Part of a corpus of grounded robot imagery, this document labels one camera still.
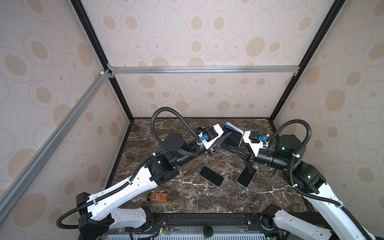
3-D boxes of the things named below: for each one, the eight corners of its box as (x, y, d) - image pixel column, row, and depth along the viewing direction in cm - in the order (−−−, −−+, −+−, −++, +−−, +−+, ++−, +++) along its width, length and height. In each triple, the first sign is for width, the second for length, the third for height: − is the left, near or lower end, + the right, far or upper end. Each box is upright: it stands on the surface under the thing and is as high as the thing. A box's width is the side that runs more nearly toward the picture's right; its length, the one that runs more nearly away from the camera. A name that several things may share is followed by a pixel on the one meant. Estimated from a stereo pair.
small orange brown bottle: (148, 202, 82) (146, 200, 78) (149, 195, 84) (147, 192, 81) (166, 202, 82) (165, 200, 78) (167, 195, 84) (166, 192, 81)
